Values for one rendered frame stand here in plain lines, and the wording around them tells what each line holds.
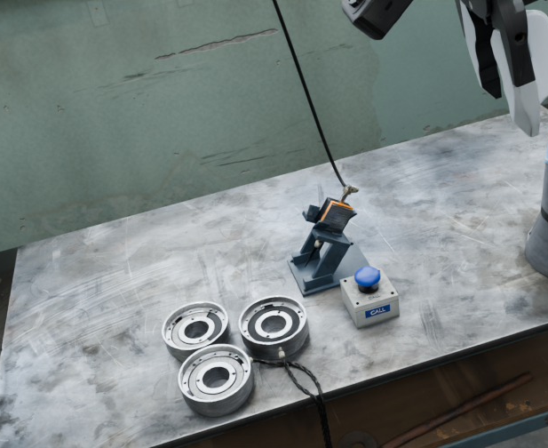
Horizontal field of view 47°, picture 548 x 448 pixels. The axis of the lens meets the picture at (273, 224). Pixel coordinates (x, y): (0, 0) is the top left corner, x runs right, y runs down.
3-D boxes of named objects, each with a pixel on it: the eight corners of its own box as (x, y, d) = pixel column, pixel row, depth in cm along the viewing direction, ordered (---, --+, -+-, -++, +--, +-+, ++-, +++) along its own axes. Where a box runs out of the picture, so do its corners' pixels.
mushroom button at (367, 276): (361, 308, 97) (359, 284, 94) (353, 292, 100) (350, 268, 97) (385, 300, 97) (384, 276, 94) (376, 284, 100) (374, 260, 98)
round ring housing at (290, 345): (239, 323, 102) (234, 304, 100) (301, 307, 103) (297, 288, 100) (249, 370, 94) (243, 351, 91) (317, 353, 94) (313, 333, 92)
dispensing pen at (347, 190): (291, 260, 108) (337, 177, 101) (313, 265, 110) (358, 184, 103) (295, 267, 106) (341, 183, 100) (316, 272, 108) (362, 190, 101)
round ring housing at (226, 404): (208, 434, 85) (201, 415, 83) (171, 389, 93) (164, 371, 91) (270, 391, 90) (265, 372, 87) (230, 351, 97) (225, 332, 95)
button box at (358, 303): (357, 329, 97) (354, 306, 94) (342, 300, 102) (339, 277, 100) (407, 315, 98) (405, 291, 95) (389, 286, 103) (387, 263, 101)
